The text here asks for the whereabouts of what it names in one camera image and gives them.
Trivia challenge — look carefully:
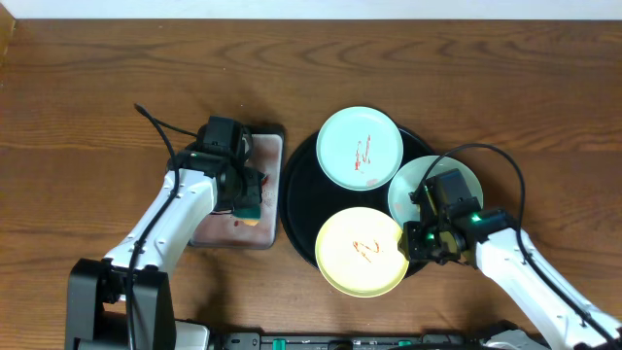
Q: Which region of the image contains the green scrubbing sponge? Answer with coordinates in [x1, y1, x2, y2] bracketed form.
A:
[232, 205, 261, 227]

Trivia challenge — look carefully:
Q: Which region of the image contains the pale green plate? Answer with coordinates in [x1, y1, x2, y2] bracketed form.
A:
[388, 156, 484, 227]

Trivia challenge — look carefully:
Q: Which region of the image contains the yellow plate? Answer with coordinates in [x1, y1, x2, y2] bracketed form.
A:
[315, 207, 409, 298]

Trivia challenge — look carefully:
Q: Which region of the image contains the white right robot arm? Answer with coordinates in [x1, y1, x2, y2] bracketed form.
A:
[400, 209, 621, 349]

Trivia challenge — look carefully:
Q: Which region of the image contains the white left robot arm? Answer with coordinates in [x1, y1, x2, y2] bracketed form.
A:
[64, 151, 265, 349]

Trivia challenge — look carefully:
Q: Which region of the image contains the black rectangular soapy water tray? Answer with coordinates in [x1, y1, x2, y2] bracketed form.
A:
[190, 124, 285, 250]

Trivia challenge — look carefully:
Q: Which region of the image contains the light green plate with ketchup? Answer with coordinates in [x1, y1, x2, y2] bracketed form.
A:
[316, 106, 404, 192]

